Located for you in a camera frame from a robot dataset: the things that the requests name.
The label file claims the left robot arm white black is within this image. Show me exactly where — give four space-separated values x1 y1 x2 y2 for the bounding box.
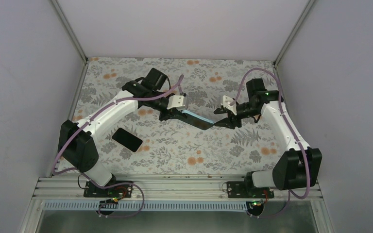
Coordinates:
55 68 184 197

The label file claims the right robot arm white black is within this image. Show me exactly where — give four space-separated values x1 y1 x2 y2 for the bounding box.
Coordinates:
214 79 322 198

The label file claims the black bare phone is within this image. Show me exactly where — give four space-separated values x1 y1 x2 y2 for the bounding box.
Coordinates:
111 128 143 152

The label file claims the floral patterned table mat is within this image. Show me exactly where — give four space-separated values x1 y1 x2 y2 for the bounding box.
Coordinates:
73 57 283 175

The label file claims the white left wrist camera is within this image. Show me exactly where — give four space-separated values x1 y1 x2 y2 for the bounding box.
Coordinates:
167 95 188 111

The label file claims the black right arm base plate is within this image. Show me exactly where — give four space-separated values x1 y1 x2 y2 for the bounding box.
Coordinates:
221 181 274 199

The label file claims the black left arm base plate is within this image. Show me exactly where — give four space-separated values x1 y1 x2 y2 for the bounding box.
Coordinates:
83 181 133 199

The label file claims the aluminium front rail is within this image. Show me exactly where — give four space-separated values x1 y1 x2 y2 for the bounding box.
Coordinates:
32 174 323 202

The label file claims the white slotted cable duct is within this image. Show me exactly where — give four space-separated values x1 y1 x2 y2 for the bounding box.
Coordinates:
42 200 256 212

